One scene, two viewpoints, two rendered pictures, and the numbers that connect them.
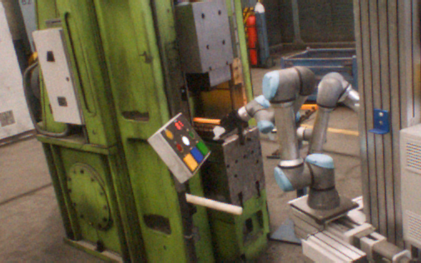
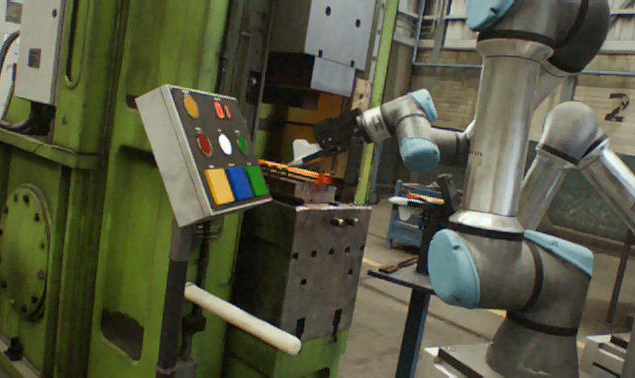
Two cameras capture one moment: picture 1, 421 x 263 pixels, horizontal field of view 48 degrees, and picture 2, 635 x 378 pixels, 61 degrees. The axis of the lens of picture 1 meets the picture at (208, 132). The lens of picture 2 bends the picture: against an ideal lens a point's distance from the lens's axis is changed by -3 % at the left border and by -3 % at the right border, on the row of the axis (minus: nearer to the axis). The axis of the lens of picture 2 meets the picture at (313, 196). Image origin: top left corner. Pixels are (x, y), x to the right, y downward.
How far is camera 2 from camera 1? 1.29 m
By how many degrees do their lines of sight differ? 10
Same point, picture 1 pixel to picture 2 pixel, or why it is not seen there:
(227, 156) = (300, 234)
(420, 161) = not seen: outside the picture
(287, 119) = (520, 94)
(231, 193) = (285, 314)
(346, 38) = not seen: hidden behind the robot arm
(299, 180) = (502, 278)
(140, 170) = (124, 219)
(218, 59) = (339, 46)
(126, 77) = (156, 31)
